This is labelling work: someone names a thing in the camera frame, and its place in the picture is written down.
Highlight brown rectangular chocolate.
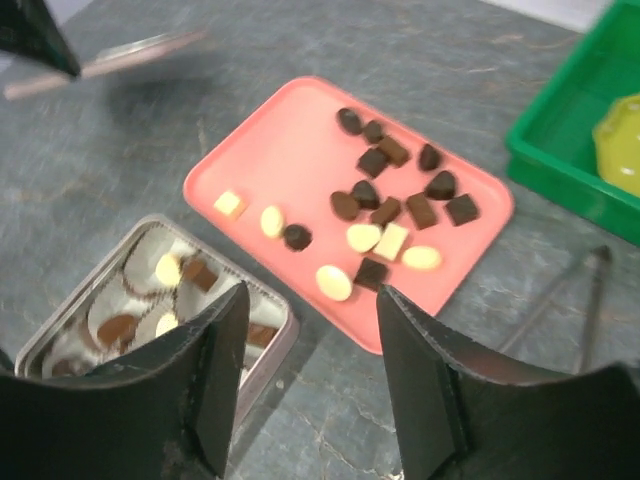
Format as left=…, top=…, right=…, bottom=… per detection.
left=247, top=323, right=278, bottom=349

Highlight white oval chocolate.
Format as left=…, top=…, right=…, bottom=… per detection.
left=260, top=205, right=285, bottom=239
left=315, top=265, right=353, bottom=301
left=155, top=312, right=179, bottom=338

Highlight pink chocolate tray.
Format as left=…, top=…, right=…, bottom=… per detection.
left=183, top=77, right=514, bottom=354

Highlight green plastic bin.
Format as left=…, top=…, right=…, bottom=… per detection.
left=505, top=1, right=639, bottom=244

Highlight white heart chocolate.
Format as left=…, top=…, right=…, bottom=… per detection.
left=154, top=253, right=182, bottom=288

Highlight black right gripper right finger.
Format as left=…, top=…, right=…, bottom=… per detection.
left=376, top=286, right=639, bottom=479

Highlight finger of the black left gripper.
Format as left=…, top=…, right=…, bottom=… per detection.
left=1, top=0, right=81, bottom=78

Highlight brown square chocolate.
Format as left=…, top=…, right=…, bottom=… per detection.
left=183, top=258, right=219, bottom=293

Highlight silver tin lid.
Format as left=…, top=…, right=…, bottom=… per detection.
left=3, top=30, right=208, bottom=101

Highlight brown round chocolate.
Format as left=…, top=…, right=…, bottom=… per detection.
left=97, top=313, right=139, bottom=348

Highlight yellow-green dotted plate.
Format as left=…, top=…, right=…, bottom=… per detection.
left=592, top=94, right=640, bottom=197

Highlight white square chocolate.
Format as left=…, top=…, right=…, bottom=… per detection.
left=213, top=190, right=248, bottom=220

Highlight dark round chocolate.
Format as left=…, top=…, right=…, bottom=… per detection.
left=283, top=224, right=313, bottom=252

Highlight metal tongs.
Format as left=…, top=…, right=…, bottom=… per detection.
left=496, top=245, right=613, bottom=375

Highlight pink square chocolate tin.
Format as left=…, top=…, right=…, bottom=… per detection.
left=14, top=215, right=299, bottom=423

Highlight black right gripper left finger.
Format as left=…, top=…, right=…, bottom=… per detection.
left=1, top=283, right=249, bottom=479

